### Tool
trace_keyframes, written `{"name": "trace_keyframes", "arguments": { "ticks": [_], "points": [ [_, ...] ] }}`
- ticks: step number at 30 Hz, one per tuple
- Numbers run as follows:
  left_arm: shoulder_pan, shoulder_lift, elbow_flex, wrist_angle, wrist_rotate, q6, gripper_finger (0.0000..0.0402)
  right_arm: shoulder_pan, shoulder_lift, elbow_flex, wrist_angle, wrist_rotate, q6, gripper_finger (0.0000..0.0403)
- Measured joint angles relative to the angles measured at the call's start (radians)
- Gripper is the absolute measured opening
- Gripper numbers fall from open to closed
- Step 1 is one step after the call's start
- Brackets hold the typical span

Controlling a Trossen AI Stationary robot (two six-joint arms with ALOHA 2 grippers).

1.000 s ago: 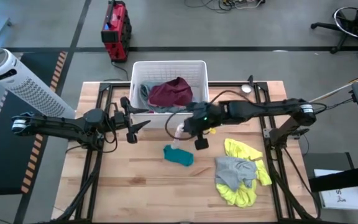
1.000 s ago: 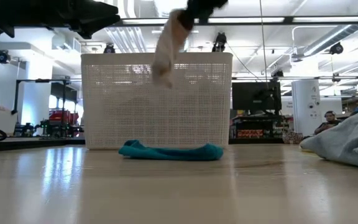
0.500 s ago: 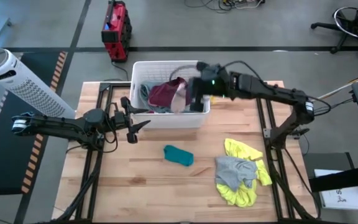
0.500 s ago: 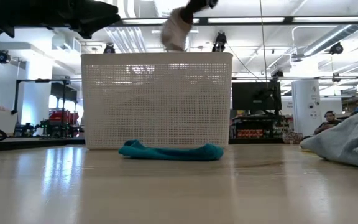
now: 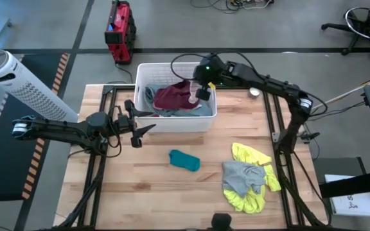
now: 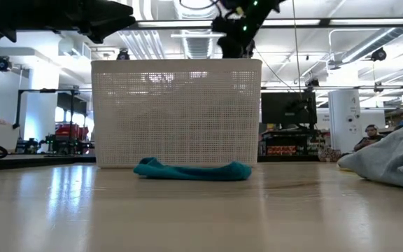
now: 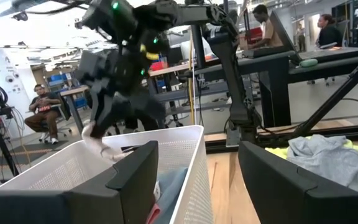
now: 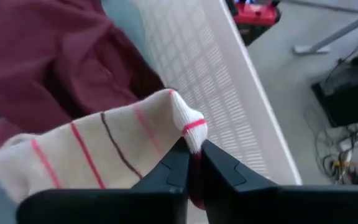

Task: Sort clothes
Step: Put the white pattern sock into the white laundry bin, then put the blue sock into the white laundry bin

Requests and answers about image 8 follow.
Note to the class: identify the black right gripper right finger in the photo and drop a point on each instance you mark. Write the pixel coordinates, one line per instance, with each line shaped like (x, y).
(259, 205)

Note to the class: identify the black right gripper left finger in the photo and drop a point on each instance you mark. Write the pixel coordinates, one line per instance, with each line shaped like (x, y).
(154, 205)

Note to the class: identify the cream striped sock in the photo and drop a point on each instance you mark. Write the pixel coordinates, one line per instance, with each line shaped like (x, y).
(104, 149)

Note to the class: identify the maroon garment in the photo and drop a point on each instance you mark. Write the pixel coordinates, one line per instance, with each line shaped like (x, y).
(57, 62)

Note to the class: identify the white perforated plastic basket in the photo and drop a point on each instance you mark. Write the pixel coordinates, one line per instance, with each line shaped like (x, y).
(216, 77)

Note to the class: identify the black box on floor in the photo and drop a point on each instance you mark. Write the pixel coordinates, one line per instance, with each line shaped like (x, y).
(350, 93)

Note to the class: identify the grey metal table leg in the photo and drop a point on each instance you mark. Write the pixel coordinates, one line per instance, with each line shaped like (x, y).
(331, 34)

